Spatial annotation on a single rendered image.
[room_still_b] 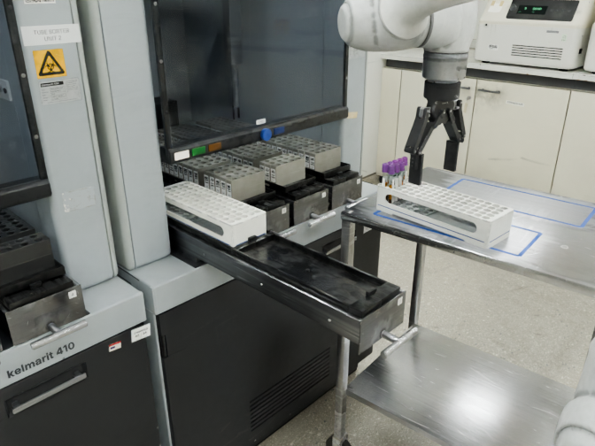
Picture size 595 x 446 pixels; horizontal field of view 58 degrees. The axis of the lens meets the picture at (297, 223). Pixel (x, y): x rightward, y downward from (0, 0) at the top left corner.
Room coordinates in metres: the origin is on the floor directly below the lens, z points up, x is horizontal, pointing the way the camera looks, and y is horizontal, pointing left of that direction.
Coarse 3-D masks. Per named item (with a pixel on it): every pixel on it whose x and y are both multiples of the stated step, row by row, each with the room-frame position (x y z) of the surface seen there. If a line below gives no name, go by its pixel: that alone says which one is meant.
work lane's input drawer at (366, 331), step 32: (224, 256) 1.00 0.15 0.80; (256, 256) 0.99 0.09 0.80; (288, 256) 0.99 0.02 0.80; (320, 256) 0.97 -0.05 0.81; (256, 288) 0.93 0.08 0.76; (288, 288) 0.87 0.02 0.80; (320, 288) 0.86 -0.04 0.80; (352, 288) 0.86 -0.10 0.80; (384, 288) 0.84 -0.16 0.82; (320, 320) 0.81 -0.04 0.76; (352, 320) 0.76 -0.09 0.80; (384, 320) 0.80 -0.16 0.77; (384, 352) 0.74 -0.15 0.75
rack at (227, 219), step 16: (176, 192) 1.21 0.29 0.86; (192, 192) 1.20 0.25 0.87; (208, 192) 1.21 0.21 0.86; (176, 208) 1.23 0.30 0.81; (192, 208) 1.10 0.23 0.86; (208, 208) 1.11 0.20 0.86; (224, 208) 1.10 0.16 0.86; (240, 208) 1.10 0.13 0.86; (256, 208) 1.10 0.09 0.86; (192, 224) 1.11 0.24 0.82; (208, 224) 1.14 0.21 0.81; (224, 224) 1.02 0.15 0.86; (240, 224) 1.02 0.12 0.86; (256, 224) 1.06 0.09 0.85; (224, 240) 1.03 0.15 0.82; (240, 240) 1.02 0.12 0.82
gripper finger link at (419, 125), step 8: (416, 112) 1.12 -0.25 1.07; (424, 112) 1.10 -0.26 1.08; (416, 120) 1.11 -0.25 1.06; (424, 120) 1.10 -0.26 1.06; (416, 128) 1.10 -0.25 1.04; (424, 128) 1.10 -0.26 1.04; (408, 136) 1.10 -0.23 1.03; (416, 136) 1.09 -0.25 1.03; (408, 144) 1.09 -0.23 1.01; (416, 144) 1.08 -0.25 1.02
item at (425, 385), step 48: (480, 192) 1.32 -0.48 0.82; (528, 192) 1.32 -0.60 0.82; (432, 240) 1.04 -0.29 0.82; (528, 240) 1.03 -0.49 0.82; (576, 240) 1.03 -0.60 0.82; (576, 288) 0.85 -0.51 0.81; (432, 336) 1.43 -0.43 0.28; (336, 384) 1.19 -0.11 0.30; (384, 384) 1.21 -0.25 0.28; (432, 384) 1.21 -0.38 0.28; (480, 384) 1.21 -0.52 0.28; (528, 384) 1.21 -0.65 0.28; (336, 432) 1.18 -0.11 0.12; (432, 432) 1.03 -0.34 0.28; (480, 432) 1.03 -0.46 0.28; (528, 432) 1.03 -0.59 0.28
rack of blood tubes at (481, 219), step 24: (384, 192) 1.19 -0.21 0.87; (408, 192) 1.16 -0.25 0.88; (432, 192) 1.16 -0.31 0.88; (456, 192) 1.16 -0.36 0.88; (408, 216) 1.13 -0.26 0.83; (432, 216) 1.15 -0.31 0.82; (456, 216) 1.05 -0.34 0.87; (480, 216) 1.03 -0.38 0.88; (504, 216) 1.02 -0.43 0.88; (480, 240) 1.00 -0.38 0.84
